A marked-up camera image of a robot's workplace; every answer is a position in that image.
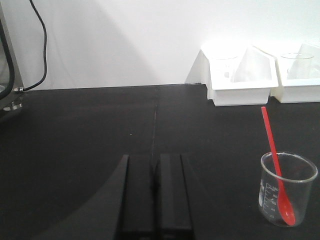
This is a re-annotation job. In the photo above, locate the glass beaker with red spoon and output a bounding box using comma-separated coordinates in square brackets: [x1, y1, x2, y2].
[258, 152, 318, 228]

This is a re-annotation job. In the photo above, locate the white middle storage bin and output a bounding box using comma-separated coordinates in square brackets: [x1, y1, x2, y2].
[270, 43, 320, 103]

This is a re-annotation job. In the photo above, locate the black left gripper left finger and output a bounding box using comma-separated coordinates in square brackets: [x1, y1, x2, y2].
[117, 154, 153, 240]

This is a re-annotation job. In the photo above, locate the stainless steel glove box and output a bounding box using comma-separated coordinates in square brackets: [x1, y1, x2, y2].
[0, 6, 24, 112]

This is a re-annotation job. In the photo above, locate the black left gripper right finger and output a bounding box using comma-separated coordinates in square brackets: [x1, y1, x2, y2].
[156, 153, 193, 240]

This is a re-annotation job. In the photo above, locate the red plastic spoon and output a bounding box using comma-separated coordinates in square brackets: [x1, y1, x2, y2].
[261, 106, 296, 226]

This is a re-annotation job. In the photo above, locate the white storage bin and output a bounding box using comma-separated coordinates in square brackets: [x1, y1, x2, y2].
[185, 42, 278, 107]
[270, 43, 320, 103]

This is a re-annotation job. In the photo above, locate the black cable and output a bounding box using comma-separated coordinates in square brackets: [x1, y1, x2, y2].
[13, 0, 48, 93]

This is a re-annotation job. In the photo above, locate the white left storage bin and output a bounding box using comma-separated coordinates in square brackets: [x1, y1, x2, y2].
[185, 42, 278, 107]

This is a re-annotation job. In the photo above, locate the glass beaker in middle bin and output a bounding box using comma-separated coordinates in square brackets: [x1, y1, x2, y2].
[279, 52, 314, 80]

